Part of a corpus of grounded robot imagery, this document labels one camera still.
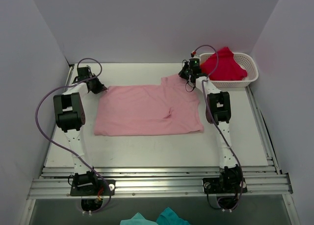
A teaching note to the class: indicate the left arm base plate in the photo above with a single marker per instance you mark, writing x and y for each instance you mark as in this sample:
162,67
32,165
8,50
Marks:
90,189

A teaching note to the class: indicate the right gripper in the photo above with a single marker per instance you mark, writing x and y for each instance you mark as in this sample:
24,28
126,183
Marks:
184,72

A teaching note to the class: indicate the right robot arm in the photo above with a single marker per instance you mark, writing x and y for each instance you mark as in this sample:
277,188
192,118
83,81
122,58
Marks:
218,113

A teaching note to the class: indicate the pink t-shirt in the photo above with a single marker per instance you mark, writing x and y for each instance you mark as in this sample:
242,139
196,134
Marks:
169,108

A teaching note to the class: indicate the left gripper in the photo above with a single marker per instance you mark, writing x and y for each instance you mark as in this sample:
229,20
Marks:
97,86

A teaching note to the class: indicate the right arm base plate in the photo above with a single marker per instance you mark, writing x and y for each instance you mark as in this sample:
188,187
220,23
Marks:
215,185

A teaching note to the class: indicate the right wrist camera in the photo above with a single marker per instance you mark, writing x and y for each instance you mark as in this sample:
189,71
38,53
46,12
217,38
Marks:
194,54

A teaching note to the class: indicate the aluminium rail frame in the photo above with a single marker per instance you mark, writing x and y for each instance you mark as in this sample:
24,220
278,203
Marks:
171,168

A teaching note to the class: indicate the red t-shirt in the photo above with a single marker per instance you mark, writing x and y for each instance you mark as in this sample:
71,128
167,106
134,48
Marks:
223,67

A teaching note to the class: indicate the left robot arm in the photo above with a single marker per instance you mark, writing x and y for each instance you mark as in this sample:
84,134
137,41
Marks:
70,118

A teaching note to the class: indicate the white plastic basket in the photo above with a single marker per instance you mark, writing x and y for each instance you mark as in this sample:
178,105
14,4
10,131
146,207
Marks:
246,63

